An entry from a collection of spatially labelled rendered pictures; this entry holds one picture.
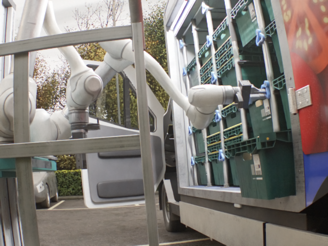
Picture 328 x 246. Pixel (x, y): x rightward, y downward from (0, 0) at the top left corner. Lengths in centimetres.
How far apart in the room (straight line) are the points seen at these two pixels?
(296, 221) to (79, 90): 98
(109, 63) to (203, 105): 59
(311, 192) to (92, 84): 90
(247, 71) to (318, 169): 131
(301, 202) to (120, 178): 348
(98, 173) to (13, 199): 268
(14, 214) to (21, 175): 120
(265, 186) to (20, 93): 99
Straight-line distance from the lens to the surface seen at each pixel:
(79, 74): 160
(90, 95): 157
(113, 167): 473
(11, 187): 208
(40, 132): 212
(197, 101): 189
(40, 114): 215
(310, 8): 135
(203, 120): 201
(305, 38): 138
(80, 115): 173
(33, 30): 160
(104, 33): 88
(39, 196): 1051
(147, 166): 81
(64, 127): 227
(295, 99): 145
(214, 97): 190
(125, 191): 473
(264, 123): 219
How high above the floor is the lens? 78
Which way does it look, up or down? 7 degrees up
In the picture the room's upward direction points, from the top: 5 degrees counter-clockwise
